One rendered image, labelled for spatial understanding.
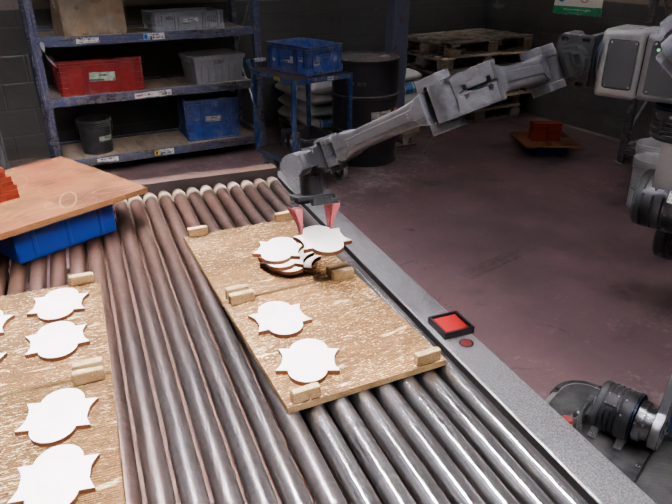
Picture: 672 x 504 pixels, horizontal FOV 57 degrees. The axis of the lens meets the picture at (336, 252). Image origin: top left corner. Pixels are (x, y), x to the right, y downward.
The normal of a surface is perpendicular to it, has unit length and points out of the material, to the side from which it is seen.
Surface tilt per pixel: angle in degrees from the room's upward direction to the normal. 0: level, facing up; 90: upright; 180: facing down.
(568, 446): 0
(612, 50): 90
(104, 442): 0
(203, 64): 96
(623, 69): 90
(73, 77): 90
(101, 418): 0
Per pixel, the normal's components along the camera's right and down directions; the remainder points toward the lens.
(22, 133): 0.48, 0.38
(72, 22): 0.69, 0.22
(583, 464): 0.00, -0.90
